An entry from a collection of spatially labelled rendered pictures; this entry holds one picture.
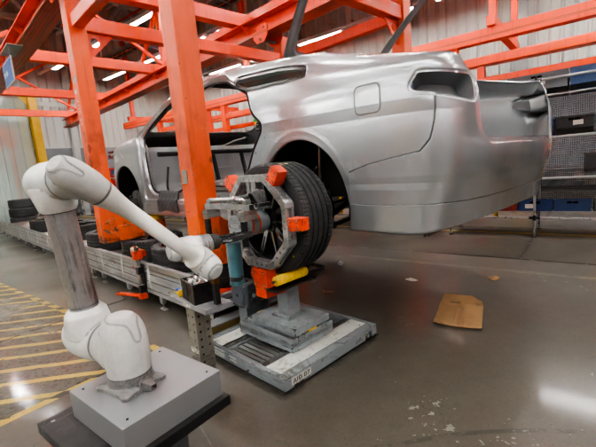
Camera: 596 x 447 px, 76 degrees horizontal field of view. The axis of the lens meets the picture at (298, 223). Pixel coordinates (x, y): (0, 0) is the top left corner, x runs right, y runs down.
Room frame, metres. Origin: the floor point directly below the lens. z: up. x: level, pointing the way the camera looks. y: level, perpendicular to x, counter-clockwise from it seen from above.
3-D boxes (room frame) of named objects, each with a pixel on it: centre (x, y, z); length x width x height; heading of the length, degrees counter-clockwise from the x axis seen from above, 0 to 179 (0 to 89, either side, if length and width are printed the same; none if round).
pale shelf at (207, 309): (2.10, 0.61, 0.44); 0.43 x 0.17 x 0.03; 44
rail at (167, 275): (3.50, 1.49, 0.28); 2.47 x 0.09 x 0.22; 44
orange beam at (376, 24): (5.17, -0.65, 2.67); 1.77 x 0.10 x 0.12; 44
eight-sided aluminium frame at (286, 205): (2.19, 0.22, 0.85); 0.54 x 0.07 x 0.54; 44
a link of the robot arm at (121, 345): (1.33, 0.68, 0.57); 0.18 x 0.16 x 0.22; 61
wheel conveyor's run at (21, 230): (7.83, 5.17, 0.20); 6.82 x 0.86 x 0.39; 44
